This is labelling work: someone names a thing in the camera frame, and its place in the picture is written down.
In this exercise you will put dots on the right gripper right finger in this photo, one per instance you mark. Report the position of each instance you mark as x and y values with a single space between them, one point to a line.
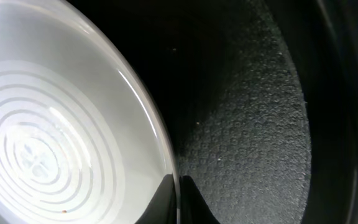
194 209

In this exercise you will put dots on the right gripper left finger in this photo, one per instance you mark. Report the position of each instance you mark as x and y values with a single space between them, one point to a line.
162 208

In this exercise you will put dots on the grey plate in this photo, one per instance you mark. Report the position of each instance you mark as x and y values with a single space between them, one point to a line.
80 138

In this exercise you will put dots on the round black tray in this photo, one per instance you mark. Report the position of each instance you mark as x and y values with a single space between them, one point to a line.
260 99

